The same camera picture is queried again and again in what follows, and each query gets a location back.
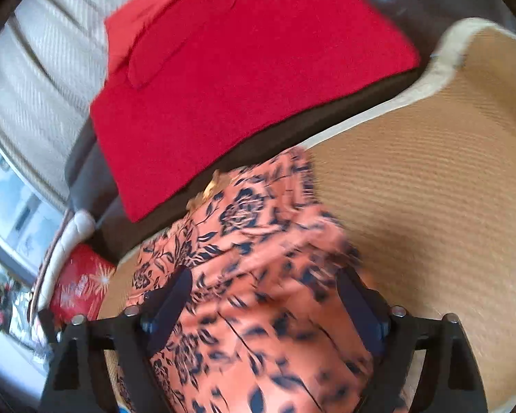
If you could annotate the dark brown sofa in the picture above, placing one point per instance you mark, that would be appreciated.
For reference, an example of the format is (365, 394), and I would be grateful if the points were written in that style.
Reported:
(327, 103)

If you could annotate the cream cushion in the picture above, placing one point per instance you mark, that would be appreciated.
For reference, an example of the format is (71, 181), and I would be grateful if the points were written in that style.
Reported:
(79, 223)

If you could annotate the tan woven straw mat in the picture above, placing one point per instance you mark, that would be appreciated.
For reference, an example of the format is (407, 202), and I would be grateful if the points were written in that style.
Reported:
(434, 202)

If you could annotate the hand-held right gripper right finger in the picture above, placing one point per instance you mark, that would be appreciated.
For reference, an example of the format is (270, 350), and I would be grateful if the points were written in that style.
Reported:
(361, 309)

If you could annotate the blurred colourful ornaments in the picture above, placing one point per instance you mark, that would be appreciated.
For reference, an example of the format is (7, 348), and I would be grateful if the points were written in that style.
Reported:
(0, 297)

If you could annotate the red printed cushion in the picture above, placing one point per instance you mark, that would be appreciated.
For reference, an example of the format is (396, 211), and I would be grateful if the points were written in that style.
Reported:
(81, 275)

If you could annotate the orange floral garment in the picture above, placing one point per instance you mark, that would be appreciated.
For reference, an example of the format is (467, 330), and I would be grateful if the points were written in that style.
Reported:
(262, 266)

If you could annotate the light red cloth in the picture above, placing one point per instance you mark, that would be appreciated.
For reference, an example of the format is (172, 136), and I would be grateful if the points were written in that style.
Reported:
(133, 30)

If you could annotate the white curtain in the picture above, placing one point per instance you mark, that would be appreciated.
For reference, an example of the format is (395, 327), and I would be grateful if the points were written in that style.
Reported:
(47, 73)

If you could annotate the red blanket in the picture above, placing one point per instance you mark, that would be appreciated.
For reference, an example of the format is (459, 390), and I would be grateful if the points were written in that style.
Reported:
(241, 73)

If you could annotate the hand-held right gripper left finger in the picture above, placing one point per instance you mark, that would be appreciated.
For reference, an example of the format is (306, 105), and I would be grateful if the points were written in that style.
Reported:
(172, 305)

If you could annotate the window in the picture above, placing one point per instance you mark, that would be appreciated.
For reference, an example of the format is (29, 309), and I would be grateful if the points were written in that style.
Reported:
(8, 206)

